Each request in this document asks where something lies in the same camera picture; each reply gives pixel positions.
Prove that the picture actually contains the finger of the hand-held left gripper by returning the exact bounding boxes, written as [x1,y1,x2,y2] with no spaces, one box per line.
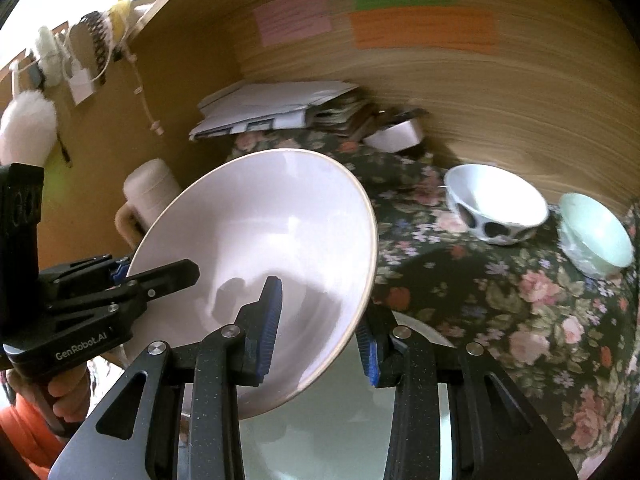
[107,259,201,311]
[39,254,133,293]

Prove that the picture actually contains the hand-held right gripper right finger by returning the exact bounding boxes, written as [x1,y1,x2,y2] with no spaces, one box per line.
[354,310,581,480]

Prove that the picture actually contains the hanging headbands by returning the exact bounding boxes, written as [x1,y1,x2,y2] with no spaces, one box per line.
[80,10,116,86]

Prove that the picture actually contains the white cable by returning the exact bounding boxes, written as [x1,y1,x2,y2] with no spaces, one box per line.
[120,45,166,136]

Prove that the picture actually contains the white charger plug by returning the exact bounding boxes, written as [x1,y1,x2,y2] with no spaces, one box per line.
[67,67,97,106]

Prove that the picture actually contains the mint green bowl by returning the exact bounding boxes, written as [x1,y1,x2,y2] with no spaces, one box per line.
[557,192,635,278]

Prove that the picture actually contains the white fluffy pom-pom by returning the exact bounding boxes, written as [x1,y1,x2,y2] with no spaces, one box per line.
[0,91,58,168]

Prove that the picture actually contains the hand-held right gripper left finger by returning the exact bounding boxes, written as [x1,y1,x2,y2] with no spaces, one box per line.
[48,276,284,480]

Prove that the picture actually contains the stack of notebooks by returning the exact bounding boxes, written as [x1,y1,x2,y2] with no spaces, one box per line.
[305,92,378,138]

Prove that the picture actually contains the stack of white papers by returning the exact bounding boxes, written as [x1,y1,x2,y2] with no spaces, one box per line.
[189,79,361,140]

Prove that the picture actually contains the white bowl with dark dots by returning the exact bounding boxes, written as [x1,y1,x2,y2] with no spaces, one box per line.
[444,164,550,246]

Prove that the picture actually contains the orange sticky note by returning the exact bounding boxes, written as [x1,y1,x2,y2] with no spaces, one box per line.
[347,9,501,56]

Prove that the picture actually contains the mint green plate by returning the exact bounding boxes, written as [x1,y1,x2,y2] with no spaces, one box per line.
[239,332,401,480]

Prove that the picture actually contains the beige cylindrical cup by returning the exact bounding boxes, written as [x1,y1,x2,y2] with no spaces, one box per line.
[116,158,182,241]

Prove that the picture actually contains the pink sticky note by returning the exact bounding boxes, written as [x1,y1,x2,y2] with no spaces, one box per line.
[252,0,333,47]

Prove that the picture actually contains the yellow cloth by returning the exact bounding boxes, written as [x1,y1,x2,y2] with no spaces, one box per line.
[107,0,133,28]

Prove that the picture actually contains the person's left forearm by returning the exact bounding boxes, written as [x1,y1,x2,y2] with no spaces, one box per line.
[0,395,68,480]

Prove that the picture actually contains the pink bowl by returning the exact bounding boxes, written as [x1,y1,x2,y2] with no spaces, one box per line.
[125,148,378,419]

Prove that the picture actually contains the small white box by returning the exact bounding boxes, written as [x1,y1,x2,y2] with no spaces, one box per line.
[362,109,426,153]

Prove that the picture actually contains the floral tablecloth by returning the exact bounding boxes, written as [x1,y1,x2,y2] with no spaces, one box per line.
[187,127,640,480]

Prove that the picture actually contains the person's left hand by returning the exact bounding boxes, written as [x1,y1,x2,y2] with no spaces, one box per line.
[46,359,94,426]

